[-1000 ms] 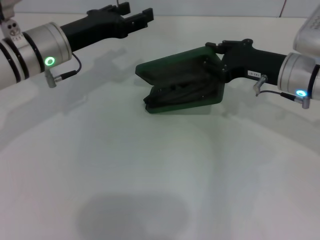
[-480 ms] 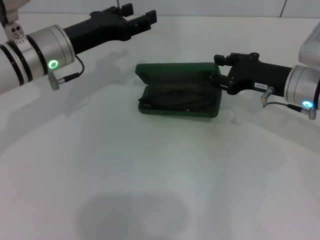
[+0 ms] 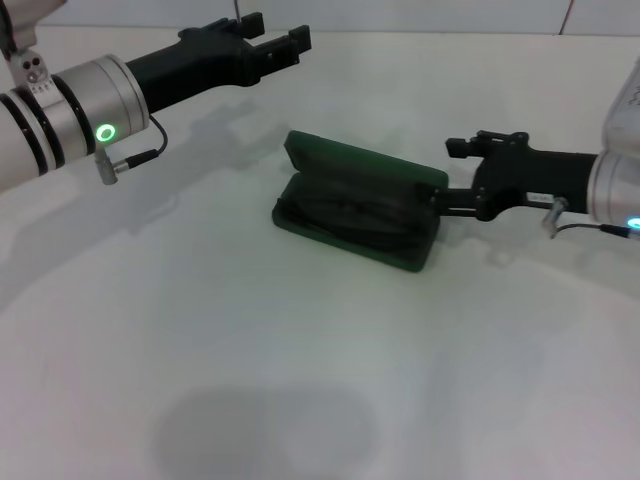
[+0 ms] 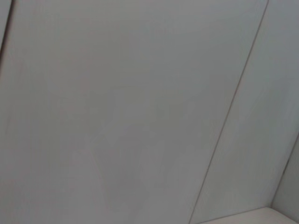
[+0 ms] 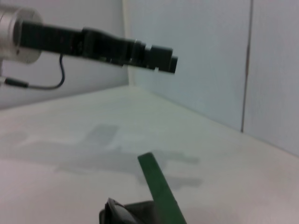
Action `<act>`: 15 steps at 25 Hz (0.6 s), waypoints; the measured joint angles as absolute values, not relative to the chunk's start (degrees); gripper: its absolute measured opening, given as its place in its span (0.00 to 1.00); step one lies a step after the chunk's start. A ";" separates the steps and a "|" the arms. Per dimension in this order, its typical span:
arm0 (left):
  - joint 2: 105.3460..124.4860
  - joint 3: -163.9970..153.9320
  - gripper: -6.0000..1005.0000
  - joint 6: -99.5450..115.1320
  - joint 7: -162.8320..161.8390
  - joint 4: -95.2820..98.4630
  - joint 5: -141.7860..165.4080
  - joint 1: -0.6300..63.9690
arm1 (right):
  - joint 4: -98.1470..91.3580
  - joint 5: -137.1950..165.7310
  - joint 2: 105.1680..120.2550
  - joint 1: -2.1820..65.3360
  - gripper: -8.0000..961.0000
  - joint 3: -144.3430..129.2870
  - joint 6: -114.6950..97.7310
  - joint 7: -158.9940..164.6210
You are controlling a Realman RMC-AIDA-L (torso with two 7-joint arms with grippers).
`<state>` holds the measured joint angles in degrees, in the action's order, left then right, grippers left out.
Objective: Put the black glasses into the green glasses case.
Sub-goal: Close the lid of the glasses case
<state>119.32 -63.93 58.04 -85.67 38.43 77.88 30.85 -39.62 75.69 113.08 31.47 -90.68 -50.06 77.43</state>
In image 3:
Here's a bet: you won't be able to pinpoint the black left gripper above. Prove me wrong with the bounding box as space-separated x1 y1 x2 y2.
124 12 314 117

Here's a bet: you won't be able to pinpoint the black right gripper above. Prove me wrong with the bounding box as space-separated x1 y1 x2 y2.
417 130 601 224

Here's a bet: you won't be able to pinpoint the green glasses case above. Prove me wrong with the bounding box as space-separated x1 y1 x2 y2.
271 129 450 275

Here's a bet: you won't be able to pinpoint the black glasses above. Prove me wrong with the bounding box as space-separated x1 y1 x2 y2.
276 194 426 246

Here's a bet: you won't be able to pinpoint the right gripper connector cable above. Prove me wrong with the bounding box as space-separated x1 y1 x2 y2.
543 197 640 240

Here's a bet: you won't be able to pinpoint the gripper connector cable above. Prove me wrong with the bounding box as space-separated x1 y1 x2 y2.
543 197 640 240
94 115 169 186

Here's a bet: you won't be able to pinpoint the left gripper connector cable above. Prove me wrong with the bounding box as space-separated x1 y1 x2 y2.
94 115 169 186

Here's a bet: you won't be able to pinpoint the thin red wall cable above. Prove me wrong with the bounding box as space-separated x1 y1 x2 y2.
555 0 576 36

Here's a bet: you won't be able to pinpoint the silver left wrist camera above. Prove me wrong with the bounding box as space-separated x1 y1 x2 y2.
0 0 66 96

